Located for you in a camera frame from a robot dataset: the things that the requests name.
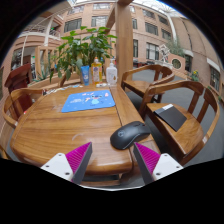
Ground white metal sculpture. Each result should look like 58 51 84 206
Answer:
159 44 171 64

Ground dark red wooden lectern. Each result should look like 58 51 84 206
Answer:
4 63 33 94

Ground blue cartoon mouse pad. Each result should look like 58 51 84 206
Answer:
61 89 117 114

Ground white pump bottle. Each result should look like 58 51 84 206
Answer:
105 59 119 85

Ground black computer mouse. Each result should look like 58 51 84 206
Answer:
109 120 152 151

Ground blue squeeze tube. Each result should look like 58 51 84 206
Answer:
80 65 91 86

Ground black notebook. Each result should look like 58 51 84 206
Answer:
153 103 188 132

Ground yellow flowering plant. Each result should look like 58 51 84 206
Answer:
189 69 200 83

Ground green potted plant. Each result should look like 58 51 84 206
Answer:
49 25 118 84

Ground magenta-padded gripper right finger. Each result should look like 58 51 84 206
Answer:
132 141 185 186

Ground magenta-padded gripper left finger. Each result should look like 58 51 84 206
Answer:
40 141 94 185

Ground yellow dish soap bottle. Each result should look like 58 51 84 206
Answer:
91 56 103 85

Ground wooden pillar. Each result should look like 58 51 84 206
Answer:
105 0 134 86

